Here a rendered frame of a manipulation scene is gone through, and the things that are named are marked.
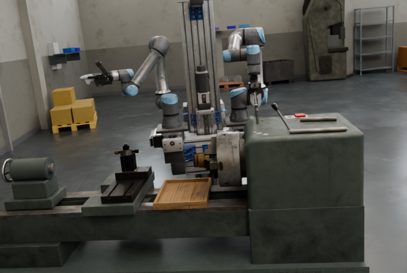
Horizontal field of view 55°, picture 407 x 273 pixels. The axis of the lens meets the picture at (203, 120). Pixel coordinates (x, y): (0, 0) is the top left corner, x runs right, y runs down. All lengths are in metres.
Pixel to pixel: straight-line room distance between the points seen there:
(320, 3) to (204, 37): 10.23
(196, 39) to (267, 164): 1.22
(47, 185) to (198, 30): 1.46
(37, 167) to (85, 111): 6.31
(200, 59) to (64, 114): 6.19
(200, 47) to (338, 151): 1.32
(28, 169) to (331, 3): 11.49
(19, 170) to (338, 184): 1.81
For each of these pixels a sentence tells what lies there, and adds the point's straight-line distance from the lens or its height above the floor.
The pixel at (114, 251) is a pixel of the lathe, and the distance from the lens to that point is 2.59.
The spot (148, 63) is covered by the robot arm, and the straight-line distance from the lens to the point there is 2.71.
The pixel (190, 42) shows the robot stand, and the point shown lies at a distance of 2.89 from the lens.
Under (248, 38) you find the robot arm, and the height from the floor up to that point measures 1.74.
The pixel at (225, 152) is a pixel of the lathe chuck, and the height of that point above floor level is 1.16.
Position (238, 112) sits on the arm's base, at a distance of 2.78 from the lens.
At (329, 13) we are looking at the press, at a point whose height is 2.09.
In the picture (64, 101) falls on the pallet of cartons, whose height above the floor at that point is 0.57.
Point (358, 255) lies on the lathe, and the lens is 2.34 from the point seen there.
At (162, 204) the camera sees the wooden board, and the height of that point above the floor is 0.90.
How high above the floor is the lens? 1.80
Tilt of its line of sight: 12 degrees down
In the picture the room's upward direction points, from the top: 5 degrees counter-clockwise
